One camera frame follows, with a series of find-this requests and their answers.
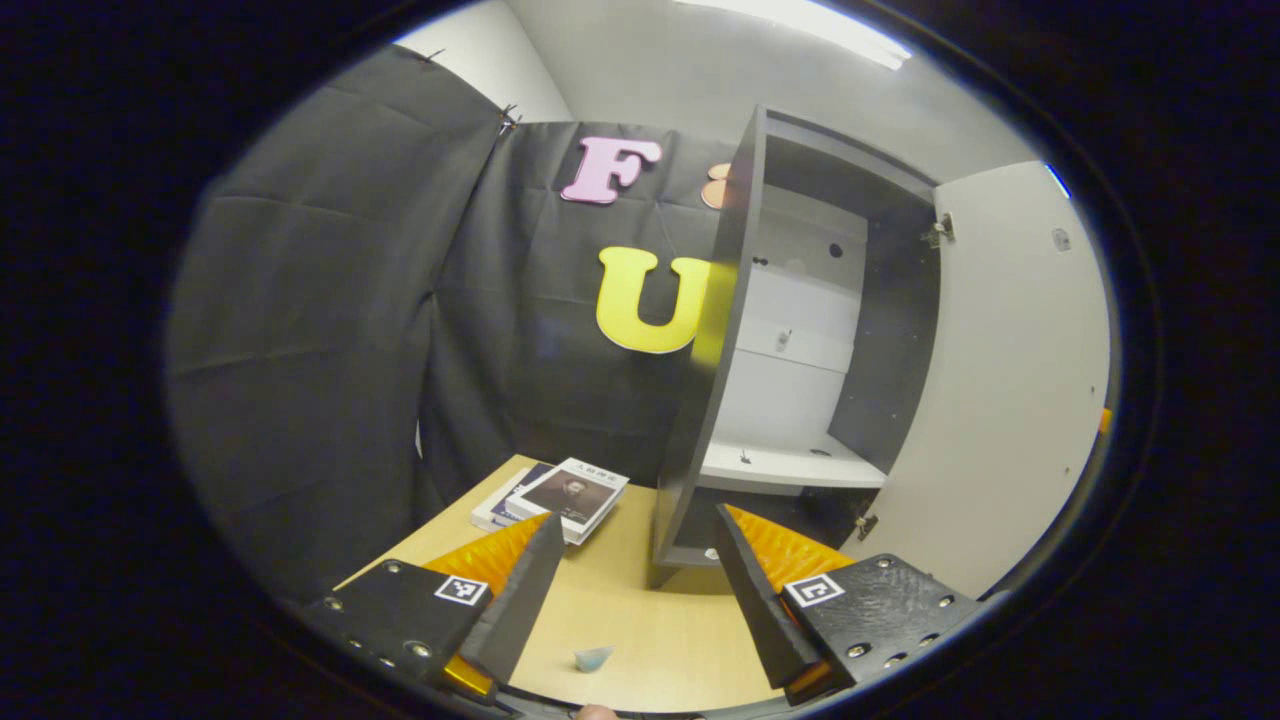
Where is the book with portrait cover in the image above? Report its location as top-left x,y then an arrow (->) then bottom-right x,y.
505,458 -> 631,546

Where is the ceiling light panel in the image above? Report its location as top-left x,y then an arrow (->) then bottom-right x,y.
675,0 -> 913,71

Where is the blue and white book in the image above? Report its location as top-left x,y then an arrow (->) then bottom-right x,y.
470,462 -> 553,533

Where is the black backdrop cloth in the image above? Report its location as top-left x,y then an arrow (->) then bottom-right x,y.
165,45 -> 761,606

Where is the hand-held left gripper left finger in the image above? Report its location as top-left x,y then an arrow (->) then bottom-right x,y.
300,512 -> 566,701

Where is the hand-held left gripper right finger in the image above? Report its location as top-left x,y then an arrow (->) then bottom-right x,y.
713,503 -> 981,706

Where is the dark grey cabinet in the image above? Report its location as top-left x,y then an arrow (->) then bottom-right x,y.
650,105 -> 946,591

